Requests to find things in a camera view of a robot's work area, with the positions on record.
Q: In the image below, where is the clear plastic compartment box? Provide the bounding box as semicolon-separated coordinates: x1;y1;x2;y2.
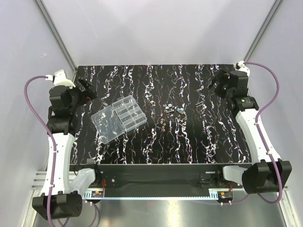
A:
91;95;147;144

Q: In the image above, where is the pair of long screws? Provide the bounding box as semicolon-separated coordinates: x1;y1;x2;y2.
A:
196;102;207;109

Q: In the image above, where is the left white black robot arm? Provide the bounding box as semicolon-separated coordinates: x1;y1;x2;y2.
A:
32;70;101;223

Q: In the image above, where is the left aluminium frame post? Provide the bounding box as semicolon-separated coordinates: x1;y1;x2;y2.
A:
33;0;78;74

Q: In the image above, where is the pile of screws and nuts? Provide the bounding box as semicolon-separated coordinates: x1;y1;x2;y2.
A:
163;104;187;128

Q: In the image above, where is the right aluminium frame post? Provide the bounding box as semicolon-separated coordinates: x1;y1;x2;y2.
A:
243;0;284;61

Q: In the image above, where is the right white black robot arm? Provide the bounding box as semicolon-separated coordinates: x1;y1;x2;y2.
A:
206;61;292;195

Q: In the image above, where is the aluminium frame post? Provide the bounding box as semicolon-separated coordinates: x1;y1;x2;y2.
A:
33;0;78;74
243;0;284;61

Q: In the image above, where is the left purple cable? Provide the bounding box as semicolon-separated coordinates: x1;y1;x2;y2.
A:
24;75;100;227

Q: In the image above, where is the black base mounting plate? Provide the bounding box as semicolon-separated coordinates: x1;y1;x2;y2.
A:
73;163;242;190

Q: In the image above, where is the purple cable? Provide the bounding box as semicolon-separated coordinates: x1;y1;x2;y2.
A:
24;75;100;227
222;61;284;205

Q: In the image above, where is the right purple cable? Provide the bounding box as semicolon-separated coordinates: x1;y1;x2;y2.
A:
222;61;284;205

